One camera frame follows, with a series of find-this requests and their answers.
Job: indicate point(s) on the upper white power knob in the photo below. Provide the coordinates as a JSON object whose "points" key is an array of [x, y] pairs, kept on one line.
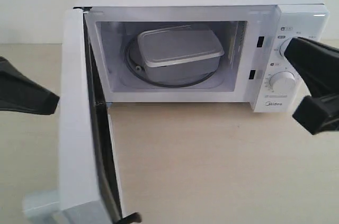
{"points": [[283, 47]]}

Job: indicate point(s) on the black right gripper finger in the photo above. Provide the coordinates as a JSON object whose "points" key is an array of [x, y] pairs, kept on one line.
{"points": [[318, 114], [316, 63]]}

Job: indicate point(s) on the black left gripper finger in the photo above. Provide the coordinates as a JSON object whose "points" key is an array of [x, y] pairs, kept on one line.
{"points": [[15, 87], [37, 103]]}

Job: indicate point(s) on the glass turntable plate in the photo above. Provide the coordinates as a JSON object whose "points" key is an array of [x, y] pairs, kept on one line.
{"points": [[135, 64]]}

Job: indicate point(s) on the white microwave oven body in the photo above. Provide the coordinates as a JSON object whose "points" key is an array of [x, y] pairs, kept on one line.
{"points": [[250, 32]]}

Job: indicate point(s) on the white microwave door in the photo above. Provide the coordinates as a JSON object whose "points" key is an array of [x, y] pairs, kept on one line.
{"points": [[88, 185]]}

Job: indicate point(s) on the white lidded plastic container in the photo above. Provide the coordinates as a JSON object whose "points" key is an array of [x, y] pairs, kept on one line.
{"points": [[179, 52]]}

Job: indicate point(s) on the lower white timer knob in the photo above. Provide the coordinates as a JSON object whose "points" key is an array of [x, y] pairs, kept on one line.
{"points": [[282, 82]]}

